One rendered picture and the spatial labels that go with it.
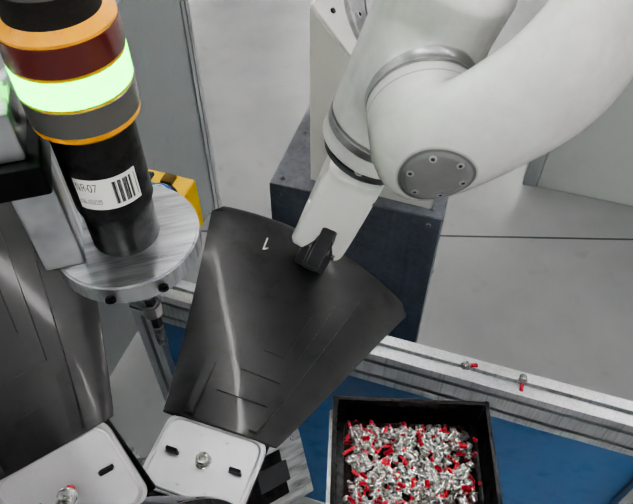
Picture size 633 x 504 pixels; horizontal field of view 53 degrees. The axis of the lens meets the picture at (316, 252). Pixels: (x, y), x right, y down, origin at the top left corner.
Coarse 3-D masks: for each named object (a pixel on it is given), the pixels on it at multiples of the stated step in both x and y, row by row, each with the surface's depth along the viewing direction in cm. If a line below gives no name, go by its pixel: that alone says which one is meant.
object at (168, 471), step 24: (168, 432) 54; (192, 432) 54; (216, 432) 54; (168, 456) 52; (192, 456) 52; (216, 456) 52; (240, 456) 52; (264, 456) 52; (168, 480) 51; (192, 480) 51; (216, 480) 51; (240, 480) 51
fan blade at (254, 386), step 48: (240, 240) 65; (288, 240) 66; (240, 288) 62; (288, 288) 63; (336, 288) 64; (384, 288) 67; (192, 336) 59; (240, 336) 59; (288, 336) 59; (336, 336) 61; (384, 336) 63; (192, 384) 56; (240, 384) 56; (288, 384) 56; (336, 384) 58; (240, 432) 53; (288, 432) 54
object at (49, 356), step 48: (0, 240) 41; (0, 288) 41; (48, 288) 42; (0, 336) 41; (48, 336) 42; (96, 336) 43; (0, 384) 41; (48, 384) 42; (96, 384) 43; (0, 432) 42; (48, 432) 42
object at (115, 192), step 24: (96, 144) 25; (120, 144) 26; (72, 168) 26; (96, 168) 26; (120, 168) 26; (144, 168) 28; (72, 192) 27; (96, 192) 27; (120, 192) 27; (144, 192) 28; (96, 216) 28; (120, 216) 28; (144, 216) 29; (96, 240) 30; (120, 240) 29; (144, 240) 30
